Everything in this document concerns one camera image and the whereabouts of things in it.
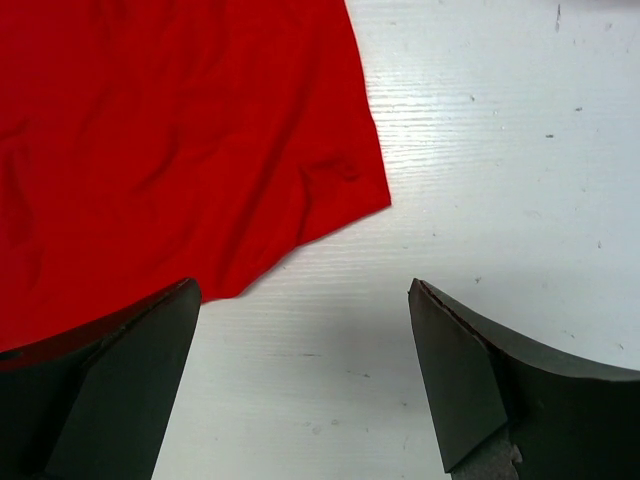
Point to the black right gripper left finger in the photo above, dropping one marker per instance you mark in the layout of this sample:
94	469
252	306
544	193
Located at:
94	402

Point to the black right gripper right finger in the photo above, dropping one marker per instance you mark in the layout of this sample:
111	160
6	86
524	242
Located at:
505	406

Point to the red t shirt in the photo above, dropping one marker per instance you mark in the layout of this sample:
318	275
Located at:
143	142

